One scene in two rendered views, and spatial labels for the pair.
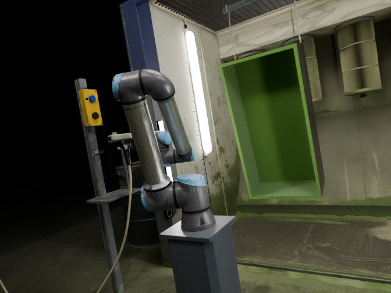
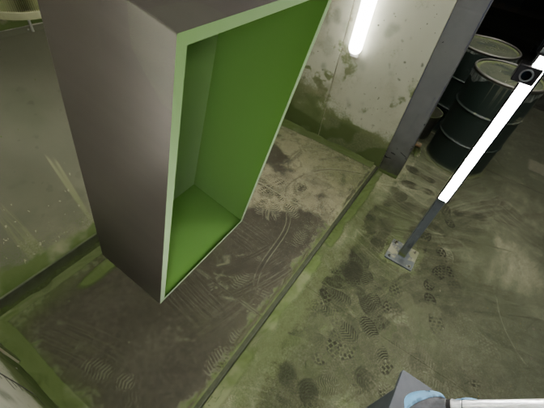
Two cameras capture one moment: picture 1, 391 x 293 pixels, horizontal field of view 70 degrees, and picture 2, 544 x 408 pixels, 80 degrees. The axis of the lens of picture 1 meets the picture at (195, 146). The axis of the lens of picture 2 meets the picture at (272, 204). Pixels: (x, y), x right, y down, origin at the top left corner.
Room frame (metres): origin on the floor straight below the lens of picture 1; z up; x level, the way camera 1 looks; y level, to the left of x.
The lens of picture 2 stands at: (2.12, 0.22, 1.83)
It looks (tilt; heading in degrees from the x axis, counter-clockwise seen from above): 46 degrees down; 265
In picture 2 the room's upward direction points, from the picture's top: 10 degrees clockwise
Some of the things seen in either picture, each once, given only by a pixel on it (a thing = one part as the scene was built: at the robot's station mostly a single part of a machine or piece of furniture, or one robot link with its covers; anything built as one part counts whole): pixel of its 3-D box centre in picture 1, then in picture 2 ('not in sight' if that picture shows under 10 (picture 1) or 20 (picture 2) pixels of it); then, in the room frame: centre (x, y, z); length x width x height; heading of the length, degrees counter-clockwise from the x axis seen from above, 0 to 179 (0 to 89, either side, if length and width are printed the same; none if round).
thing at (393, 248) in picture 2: not in sight; (401, 254); (1.01, -1.14, 0.01); 0.20 x 0.20 x 0.01; 58
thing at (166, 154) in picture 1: (165, 157); not in sight; (1.69, 0.19, 1.01); 0.12 x 0.09 x 0.12; 84
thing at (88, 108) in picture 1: (90, 108); not in sight; (2.00, 0.70, 1.42); 0.12 x 0.06 x 0.26; 148
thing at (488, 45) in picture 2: not in sight; (489, 47); (0.02, -3.06, 0.86); 0.54 x 0.54 x 0.01
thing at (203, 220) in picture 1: (196, 215); not in sight; (1.47, 0.05, 0.69); 0.19 x 0.19 x 0.10
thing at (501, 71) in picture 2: not in sight; (509, 75); (0.14, -2.42, 0.86); 0.54 x 0.54 x 0.01
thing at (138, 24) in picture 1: (156, 136); not in sight; (2.42, 0.32, 1.14); 0.18 x 0.18 x 2.29; 58
